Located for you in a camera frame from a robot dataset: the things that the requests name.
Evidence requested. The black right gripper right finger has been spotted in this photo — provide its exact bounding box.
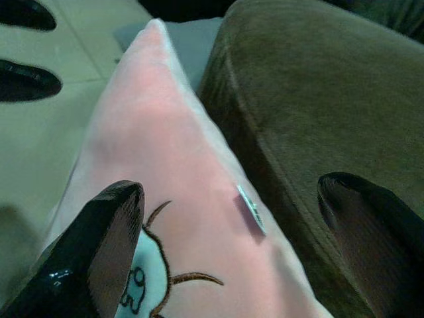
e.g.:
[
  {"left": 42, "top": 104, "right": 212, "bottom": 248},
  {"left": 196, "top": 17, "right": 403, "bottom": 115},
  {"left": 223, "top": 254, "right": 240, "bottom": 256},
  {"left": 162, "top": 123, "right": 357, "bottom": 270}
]
[{"left": 317, "top": 172, "right": 424, "bottom": 318}]

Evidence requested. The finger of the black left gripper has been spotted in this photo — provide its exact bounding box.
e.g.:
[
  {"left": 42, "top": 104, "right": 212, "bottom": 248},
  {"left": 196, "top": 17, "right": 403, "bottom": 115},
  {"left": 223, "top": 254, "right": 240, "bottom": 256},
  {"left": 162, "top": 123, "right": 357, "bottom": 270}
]
[
  {"left": 0, "top": 59, "right": 63, "bottom": 103},
  {"left": 0, "top": 0, "right": 56, "bottom": 32}
]

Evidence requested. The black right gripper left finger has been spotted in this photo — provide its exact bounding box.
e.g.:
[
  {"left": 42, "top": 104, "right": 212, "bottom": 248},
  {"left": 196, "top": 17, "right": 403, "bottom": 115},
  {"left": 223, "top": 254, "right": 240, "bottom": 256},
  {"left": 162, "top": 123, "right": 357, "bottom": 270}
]
[{"left": 0, "top": 180, "right": 146, "bottom": 318}]

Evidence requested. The pink embroidered pillow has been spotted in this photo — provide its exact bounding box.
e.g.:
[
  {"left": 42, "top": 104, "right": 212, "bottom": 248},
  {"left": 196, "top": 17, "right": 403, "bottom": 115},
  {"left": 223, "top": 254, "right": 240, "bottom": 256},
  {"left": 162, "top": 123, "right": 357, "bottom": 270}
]
[{"left": 39, "top": 18, "right": 327, "bottom": 318}]

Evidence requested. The brown round velvet sofa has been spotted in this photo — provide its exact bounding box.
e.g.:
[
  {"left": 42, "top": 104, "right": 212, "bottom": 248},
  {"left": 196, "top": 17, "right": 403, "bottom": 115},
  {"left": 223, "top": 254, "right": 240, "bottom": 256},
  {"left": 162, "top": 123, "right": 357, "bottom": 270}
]
[{"left": 198, "top": 0, "right": 424, "bottom": 318}]

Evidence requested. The grey pillow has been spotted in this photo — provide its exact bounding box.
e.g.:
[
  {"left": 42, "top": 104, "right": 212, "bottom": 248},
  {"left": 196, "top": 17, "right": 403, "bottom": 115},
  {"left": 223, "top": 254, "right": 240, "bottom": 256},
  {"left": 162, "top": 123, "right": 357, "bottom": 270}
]
[{"left": 114, "top": 18, "right": 223, "bottom": 93}]

